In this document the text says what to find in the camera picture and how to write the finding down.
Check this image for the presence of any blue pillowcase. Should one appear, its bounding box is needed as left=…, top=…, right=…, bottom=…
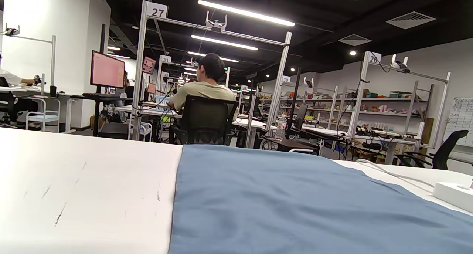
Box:
left=168, top=144, right=473, bottom=254

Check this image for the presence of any black mesh office chair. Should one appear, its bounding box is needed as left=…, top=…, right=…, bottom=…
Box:
left=171, top=95, right=239, bottom=145

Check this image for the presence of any clear water bottle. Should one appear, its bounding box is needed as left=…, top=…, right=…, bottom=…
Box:
left=275, top=114, right=287, bottom=140

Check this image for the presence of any brown side table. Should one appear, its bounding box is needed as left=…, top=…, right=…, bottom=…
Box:
left=259, top=135, right=322, bottom=155

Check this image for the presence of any long ceiling lamp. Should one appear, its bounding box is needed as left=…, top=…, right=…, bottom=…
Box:
left=198, top=0, right=295, bottom=27
left=191, top=35, right=258, bottom=51

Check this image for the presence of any black computer monitor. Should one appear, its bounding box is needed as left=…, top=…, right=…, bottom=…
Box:
left=90, top=50, right=126, bottom=89

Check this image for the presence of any black desk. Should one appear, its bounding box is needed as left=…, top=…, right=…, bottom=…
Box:
left=59, top=92, right=133, bottom=137

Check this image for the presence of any square ceiling vent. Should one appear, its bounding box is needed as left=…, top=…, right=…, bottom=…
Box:
left=386, top=11, right=436, bottom=30
left=338, top=34, right=372, bottom=47

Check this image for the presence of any white storage shelf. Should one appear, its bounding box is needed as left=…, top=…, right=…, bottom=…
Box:
left=347, top=80, right=435, bottom=136

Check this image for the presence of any white table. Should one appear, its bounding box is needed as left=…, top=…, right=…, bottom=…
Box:
left=0, top=128, right=473, bottom=254

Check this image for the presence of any white rolling cart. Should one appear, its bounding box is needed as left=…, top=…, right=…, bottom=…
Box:
left=26, top=97, right=61, bottom=132

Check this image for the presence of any black swivel chair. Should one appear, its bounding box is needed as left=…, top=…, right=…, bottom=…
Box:
left=394, top=129, right=469, bottom=170

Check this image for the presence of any white power strip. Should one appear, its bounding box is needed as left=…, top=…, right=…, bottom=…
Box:
left=432, top=181, right=473, bottom=214

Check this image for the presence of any white metal frame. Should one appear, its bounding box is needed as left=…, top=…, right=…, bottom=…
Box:
left=132, top=1, right=292, bottom=140
left=0, top=24, right=57, bottom=86
left=347, top=51, right=451, bottom=165

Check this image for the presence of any white power strip cable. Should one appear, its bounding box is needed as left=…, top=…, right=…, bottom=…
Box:
left=355, top=159, right=444, bottom=190

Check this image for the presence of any white wall chart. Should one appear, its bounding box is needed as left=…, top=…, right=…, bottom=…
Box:
left=443, top=97, right=473, bottom=147

